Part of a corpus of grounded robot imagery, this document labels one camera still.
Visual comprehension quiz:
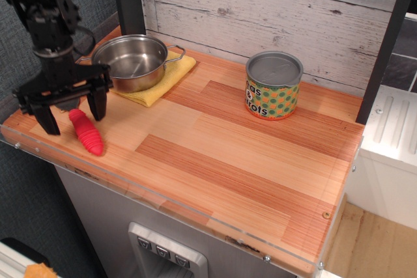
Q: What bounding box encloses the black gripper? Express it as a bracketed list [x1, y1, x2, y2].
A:
[13, 46, 112, 135]

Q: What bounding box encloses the red handled metal spoon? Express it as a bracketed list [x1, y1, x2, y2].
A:
[55, 98, 104, 156]

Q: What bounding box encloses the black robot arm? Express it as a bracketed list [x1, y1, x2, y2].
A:
[6, 0, 113, 135]

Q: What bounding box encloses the clear acrylic edge guard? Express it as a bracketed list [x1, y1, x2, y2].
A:
[1, 125, 323, 277]

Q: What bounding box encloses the stainless steel pot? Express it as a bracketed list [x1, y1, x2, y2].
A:
[79, 35, 186, 93]

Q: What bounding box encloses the yellow folded cloth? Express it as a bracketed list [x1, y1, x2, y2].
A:
[111, 55, 196, 107]

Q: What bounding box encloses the grey toy fridge cabinet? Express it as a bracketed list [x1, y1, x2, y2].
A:
[56, 166, 293, 277]

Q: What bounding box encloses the orange cloth at corner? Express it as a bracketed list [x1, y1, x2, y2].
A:
[23, 263, 58, 278]

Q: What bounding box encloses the silver ice dispenser panel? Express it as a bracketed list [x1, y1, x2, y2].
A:
[128, 222, 209, 277]

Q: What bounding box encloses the peas and carrots can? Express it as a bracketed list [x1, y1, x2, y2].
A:
[245, 51, 304, 120]

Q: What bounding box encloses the white toy sink unit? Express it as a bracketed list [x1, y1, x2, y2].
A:
[344, 12, 417, 230]

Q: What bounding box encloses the black right vertical post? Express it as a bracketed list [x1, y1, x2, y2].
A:
[356, 0, 411, 125]

